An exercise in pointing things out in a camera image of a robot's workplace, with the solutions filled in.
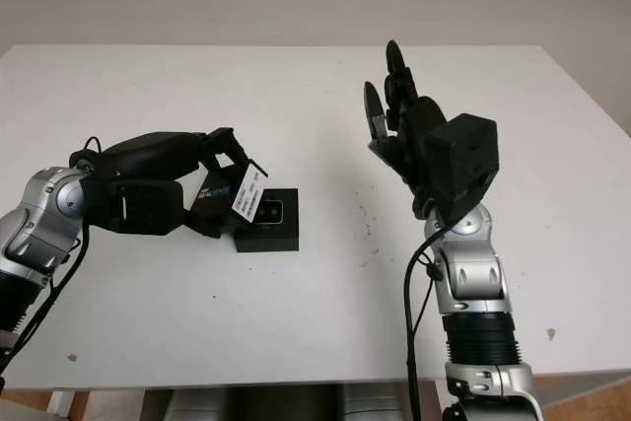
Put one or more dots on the black box lid blue print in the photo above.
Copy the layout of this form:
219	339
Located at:
217	194

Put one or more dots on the white table leg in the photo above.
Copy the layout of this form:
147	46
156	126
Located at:
59	401

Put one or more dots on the black camera box base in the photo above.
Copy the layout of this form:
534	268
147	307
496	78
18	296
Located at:
271	238

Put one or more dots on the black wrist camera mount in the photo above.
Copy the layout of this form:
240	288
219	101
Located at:
466	160
143	206

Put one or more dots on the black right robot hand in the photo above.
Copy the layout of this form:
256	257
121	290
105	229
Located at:
416	145

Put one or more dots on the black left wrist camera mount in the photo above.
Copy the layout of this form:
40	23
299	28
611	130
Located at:
143	206

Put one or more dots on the small silver depth camera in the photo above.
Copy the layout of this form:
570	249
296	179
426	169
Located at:
271	212

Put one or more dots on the grey robot torso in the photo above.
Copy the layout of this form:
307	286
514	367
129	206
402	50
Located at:
256	403

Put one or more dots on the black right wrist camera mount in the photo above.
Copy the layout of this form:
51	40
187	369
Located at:
466	160

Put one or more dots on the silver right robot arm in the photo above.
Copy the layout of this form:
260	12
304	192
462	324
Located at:
475	283

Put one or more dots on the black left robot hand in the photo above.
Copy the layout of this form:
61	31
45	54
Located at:
153	155

